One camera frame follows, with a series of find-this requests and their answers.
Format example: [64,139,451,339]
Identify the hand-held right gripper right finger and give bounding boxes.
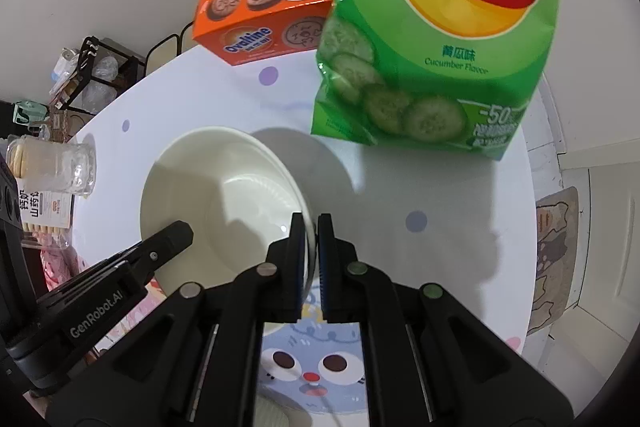
[317,214,573,427]

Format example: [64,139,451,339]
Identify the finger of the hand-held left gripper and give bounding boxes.
[122,221,195,289]

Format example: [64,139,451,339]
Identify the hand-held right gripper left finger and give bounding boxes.
[47,213,307,427]

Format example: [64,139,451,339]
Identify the cream ribbed bowl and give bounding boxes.
[140,127,319,304]

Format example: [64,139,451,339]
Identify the clear biscuit tray package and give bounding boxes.
[7,134,97,249]

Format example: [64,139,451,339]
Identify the mint green cup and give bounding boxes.
[12,101,49,128]

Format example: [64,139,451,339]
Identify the printed floor mat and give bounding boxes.
[525,187,581,335]

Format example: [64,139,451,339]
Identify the orange biscuit box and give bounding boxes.
[192,0,335,66]

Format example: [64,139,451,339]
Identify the green chips bag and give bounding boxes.
[292,0,560,162]

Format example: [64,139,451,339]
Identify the black wire rack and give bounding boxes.
[50,36,147,116]

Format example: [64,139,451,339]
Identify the black metal frame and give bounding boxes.
[145,21,197,68]

